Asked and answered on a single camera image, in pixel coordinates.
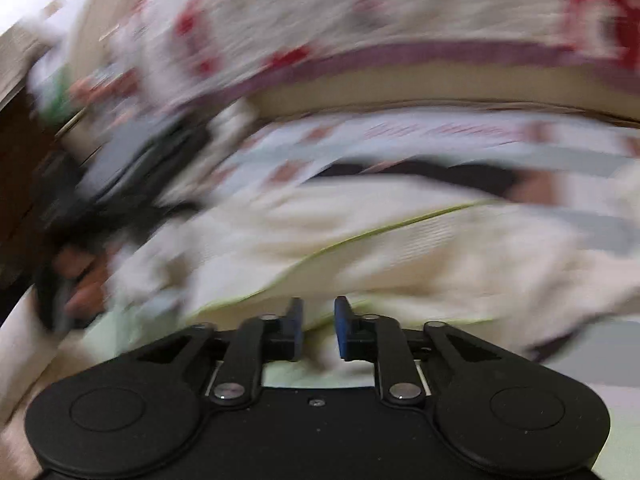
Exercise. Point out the person's left hand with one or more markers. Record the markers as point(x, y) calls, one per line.
point(82, 287)

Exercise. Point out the pale green sheet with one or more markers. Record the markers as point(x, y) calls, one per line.
point(620, 440)

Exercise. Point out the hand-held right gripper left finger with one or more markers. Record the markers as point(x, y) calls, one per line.
point(296, 332)

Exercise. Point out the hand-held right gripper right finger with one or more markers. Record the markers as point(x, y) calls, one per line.
point(342, 332)

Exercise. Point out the white quilt red bear print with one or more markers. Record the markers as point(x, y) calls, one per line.
point(425, 5)

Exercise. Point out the green bag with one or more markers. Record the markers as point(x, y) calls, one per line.
point(56, 102)

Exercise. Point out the white waffle shirt green trim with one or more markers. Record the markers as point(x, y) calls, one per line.
point(375, 260)

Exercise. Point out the dark wooden furniture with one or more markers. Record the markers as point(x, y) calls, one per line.
point(20, 185)

